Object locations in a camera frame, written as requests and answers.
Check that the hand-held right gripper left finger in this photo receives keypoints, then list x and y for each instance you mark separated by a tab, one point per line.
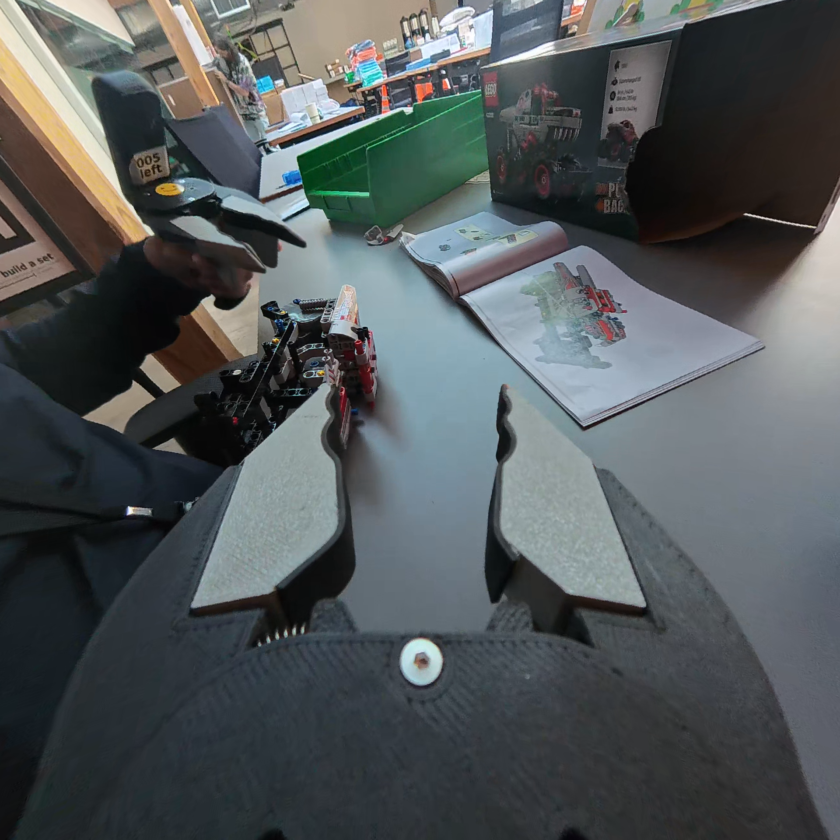
275	518

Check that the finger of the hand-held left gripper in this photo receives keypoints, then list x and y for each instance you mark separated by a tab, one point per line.
259	220
210	239

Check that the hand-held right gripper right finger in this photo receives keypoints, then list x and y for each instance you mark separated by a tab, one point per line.
564	518

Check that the partly built lego truck model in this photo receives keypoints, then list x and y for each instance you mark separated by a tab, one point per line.
289	367

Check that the person's left forearm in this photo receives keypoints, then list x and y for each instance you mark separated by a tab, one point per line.
85	341

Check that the open lego instruction booklet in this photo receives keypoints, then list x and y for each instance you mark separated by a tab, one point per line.
590	328

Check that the black lego set box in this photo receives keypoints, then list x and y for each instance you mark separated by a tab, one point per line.
735	118

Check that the person's left hand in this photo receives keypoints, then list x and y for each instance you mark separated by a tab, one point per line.
216	282

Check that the small blue plastic piece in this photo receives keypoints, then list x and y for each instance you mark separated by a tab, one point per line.
292	177

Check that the black office chair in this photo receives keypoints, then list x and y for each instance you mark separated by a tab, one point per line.
164	407
216	144

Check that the wooden work table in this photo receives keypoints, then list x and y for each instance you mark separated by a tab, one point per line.
315	128

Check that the crumpled clear plastic bag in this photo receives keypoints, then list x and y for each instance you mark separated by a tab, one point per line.
384	234

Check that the stack of white boxes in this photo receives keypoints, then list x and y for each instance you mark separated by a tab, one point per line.
308	95

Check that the green plastic bin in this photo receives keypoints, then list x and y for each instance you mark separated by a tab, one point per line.
407	164

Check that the orange traffic cone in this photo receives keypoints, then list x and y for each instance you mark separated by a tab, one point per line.
385	98

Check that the stack of coloured packets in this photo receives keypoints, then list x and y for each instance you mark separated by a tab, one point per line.
365	62

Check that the person's dark jacket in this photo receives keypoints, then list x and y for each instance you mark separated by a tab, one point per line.
59	525

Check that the wooden post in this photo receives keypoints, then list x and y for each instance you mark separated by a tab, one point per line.
187	52

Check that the framed wall poster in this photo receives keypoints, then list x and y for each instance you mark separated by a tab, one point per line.
26	243

